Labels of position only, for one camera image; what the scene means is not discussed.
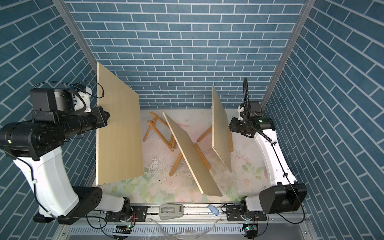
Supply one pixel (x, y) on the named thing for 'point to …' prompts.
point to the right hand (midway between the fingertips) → (233, 126)
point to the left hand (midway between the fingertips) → (114, 112)
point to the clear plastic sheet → (196, 233)
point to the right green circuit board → (251, 227)
